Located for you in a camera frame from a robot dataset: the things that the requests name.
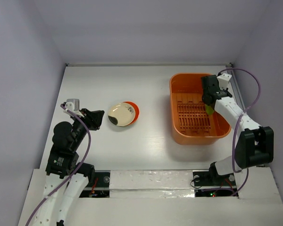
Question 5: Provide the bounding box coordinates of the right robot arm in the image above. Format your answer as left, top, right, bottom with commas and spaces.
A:
201, 73, 274, 185

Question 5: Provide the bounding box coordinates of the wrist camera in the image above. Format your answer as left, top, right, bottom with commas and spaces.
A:
217, 73, 232, 90
60, 98, 82, 116

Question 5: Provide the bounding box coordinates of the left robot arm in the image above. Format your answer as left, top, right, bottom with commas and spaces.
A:
26, 102, 104, 226

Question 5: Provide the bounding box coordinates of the green plate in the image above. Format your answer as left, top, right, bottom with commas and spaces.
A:
205, 104, 215, 115

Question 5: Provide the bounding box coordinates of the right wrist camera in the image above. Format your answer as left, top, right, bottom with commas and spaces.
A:
217, 73, 232, 90

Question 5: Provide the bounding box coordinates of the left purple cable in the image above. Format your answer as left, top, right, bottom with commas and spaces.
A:
25, 105, 93, 226

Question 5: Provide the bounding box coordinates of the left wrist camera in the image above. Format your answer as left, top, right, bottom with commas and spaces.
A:
60, 98, 82, 116

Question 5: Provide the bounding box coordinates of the white front panel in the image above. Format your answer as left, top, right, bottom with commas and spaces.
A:
19, 168, 283, 226

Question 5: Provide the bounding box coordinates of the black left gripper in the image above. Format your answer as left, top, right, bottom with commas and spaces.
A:
71, 107, 105, 149

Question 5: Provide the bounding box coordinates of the orange plate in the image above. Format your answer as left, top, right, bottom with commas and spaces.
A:
125, 101, 140, 126

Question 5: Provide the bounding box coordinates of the orange plastic dish rack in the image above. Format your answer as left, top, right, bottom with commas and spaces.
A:
169, 73, 231, 145

